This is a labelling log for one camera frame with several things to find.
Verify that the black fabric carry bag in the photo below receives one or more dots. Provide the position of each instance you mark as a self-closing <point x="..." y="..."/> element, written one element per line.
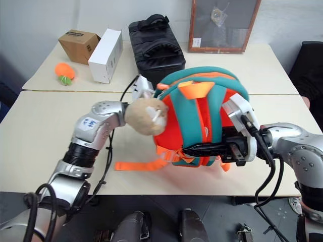
<point x="157" y="55"/>

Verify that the dark rounded shape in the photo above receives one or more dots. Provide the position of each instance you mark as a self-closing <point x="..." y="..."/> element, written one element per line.
<point x="133" y="227"/>
<point x="193" y="225"/>

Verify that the brown cardboard box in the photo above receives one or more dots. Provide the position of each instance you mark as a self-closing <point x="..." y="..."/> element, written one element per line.
<point x="78" y="46"/>

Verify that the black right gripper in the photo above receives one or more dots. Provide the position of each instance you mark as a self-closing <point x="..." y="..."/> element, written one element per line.
<point x="234" y="151"/>

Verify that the white cardboard box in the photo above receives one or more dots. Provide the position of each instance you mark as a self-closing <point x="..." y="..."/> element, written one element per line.
<point x="106" y="55"/>

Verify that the white sneaker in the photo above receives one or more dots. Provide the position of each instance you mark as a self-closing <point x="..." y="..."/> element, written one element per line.
<point x="295" y="205"/>

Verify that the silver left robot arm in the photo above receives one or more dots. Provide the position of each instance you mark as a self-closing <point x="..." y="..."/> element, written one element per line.
<point x="85" y="131"/>

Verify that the orange and teal backpack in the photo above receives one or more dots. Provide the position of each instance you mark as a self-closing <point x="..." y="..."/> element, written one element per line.
<point x="191" y="118"/>

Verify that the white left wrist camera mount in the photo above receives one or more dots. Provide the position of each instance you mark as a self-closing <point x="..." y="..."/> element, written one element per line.
<point x="141" y="84"/>

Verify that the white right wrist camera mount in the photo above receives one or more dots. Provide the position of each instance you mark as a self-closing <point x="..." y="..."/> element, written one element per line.
<point x="242" y="106"/>

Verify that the beige plush bunny charm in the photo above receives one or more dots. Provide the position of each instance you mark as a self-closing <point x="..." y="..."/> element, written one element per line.
<point x="145" y="118"/>

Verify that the black chair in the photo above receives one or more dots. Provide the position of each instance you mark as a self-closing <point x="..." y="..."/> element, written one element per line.
<point x="309" y="70"/>

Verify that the black metal clamp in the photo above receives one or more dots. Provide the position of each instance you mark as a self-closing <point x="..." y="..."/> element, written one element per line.
<point x="244" y="233"/>

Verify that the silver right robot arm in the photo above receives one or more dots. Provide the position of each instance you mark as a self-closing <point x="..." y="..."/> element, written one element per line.
<point x="300" y="146"/>

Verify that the orange plush carrot toy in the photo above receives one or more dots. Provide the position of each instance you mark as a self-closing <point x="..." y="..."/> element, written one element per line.
<point x="65" y="70"/>

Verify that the wooden framed display case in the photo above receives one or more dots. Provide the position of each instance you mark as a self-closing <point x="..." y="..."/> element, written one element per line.
<point x="222" y="25"/>

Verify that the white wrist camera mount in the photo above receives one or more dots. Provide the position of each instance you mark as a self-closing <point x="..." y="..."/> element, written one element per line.
<point x="141" y="84"/>
<point x="242" y="106"/>

